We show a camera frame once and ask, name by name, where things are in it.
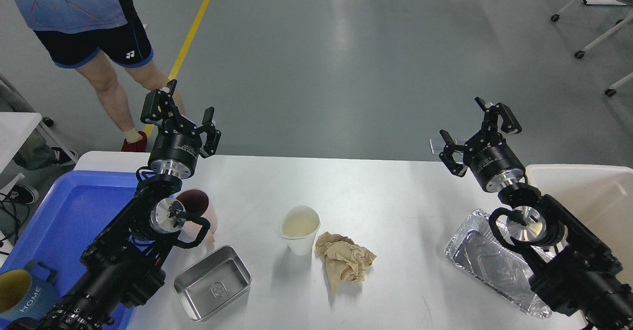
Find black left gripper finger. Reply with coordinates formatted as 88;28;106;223
197;107;222;158
140;79;181;125

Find white rolling chair base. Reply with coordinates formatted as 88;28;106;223
550;0;633;97

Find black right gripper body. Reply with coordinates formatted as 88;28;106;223
465;142;525;193

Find clear floor plate left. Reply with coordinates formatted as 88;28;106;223
429;138;447;155

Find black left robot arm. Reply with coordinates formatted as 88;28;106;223
1;79;221;330

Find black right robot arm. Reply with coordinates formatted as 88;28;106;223
439;97;633;330

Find aluminium foil tray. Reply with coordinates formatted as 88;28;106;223
445;209;552;319

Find white paper cup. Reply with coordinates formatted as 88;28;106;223
280;206;320;256

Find person in blue shirt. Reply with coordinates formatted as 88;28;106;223
14;0;168;152

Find beige plastic bin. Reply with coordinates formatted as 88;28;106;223
526;165;633;283

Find blue plastic tray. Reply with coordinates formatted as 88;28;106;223
0;170;149;330

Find black sneaker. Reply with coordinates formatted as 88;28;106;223
7;184;40;205

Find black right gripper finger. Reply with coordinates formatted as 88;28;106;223
439;130;472;177
475;97;522;145

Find white side table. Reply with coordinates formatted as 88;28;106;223
0;112;69;192

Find dark teal HOME mug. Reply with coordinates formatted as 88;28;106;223
0;260;60;321

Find crumpled brown paper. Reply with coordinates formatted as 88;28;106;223
315;232;377;292

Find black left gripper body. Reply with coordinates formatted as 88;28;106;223
148;120;201;179

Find stainless steel rectangular tray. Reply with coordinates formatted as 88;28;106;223
173;246;252;322

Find black floor cables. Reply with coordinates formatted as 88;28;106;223
0;191;23;251

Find pink plastic mug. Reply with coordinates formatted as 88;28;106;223
176;189;219;246

